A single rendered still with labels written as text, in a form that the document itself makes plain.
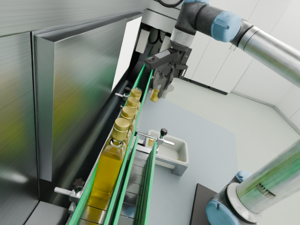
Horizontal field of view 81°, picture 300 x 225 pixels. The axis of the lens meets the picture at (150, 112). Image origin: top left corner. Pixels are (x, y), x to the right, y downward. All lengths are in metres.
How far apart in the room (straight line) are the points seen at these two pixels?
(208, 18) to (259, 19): 3.94
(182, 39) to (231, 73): 4.01
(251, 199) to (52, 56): 0.57
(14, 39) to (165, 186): 0.76
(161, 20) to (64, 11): 1.12
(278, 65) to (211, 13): 0.24
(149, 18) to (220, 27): 0.91
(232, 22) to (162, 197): 0.68
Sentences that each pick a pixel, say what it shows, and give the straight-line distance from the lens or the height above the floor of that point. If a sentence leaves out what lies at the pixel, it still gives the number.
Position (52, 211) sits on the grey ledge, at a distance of 0.60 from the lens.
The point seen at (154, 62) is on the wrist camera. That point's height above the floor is 1.24.
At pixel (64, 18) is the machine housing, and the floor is 1.35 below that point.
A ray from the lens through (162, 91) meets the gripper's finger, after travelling 0.68.
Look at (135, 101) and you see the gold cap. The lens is 0.51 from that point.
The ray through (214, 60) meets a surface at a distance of 4.41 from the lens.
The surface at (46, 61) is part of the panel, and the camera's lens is 0.32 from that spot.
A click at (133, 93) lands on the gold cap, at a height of 1.16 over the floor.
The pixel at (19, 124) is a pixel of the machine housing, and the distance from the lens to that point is 0.35.
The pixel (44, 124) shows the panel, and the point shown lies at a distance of 0.39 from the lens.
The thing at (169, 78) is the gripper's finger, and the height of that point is 1.20.
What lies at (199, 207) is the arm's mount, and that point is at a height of 0.77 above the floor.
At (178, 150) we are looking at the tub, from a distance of 1.02.
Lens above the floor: 1.41
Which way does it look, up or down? 32 degrees down
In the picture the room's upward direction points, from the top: 21 degrees clockwise
